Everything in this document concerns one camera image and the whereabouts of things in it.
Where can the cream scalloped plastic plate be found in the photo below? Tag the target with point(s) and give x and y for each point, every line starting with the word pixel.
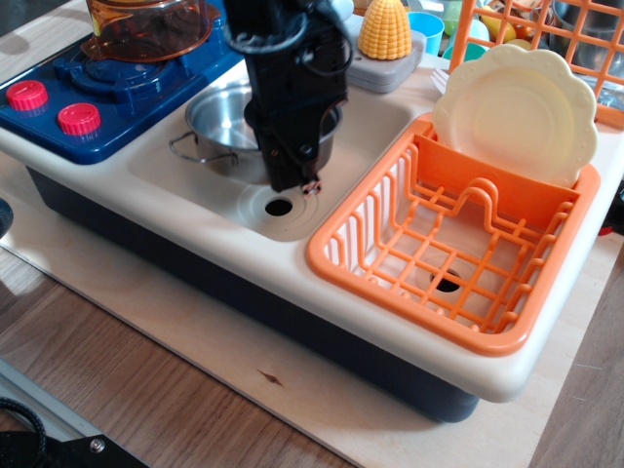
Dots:
pixel 520 111

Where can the blue plastic cup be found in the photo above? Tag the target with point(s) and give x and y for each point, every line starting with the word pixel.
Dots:
pixel 431 27

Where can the blue toy stove top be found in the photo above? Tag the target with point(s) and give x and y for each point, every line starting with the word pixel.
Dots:
pixel 131 97

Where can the yellow toy corn cob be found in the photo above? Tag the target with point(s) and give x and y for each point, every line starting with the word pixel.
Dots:
pixel 385 33

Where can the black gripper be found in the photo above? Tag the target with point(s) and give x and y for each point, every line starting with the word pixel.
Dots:
pixel 297 54

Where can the red stove knob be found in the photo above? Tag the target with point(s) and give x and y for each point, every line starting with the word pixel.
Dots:
pixel 27 95
pixel 79 119

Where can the cream toy sink unit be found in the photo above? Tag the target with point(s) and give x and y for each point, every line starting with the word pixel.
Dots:
pixel 245 245

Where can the grey toy faucet base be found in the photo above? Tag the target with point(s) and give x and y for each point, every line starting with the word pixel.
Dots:
pixel 380 76

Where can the red stove knob rear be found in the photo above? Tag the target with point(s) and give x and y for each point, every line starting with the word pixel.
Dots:
pixel 27 95

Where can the orange grid basket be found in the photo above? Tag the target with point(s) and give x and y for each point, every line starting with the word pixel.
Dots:
pixel 588 35

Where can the black metal bracket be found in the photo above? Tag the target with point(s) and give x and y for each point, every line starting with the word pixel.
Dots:
pixel 93 452

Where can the light plywood base board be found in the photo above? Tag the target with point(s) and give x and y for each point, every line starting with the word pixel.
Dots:
pixel 182 381

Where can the red stove knob front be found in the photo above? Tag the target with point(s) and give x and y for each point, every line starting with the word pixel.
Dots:
pixel 79 119

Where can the white plastic fork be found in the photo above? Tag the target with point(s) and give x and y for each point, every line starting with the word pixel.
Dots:
pixel 440 78

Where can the orange transparent plastic pot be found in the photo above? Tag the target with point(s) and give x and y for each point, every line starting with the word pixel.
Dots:
pixel 148 31

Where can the orange plastic drying rack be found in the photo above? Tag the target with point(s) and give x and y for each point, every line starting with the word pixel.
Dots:
pixel 456 246

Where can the small steel pan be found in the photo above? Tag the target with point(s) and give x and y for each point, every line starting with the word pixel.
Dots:
pixel 224 133

